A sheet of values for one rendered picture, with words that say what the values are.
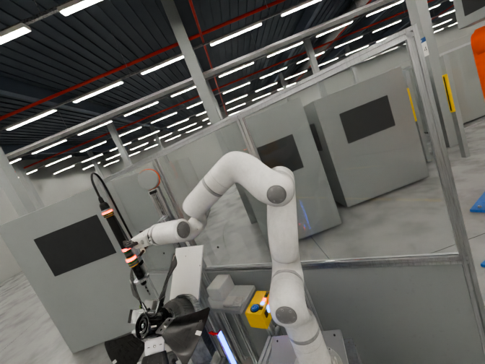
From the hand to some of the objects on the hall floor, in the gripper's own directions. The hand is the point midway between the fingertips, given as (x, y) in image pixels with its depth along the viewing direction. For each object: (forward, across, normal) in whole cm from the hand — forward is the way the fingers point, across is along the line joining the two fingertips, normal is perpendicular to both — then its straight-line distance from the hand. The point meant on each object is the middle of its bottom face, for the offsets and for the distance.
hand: (134, 238), depth 98 cm
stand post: (+23, -33, +166) cm, 171 cm away
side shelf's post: (+21, -55, +166) cm, 176 cm away
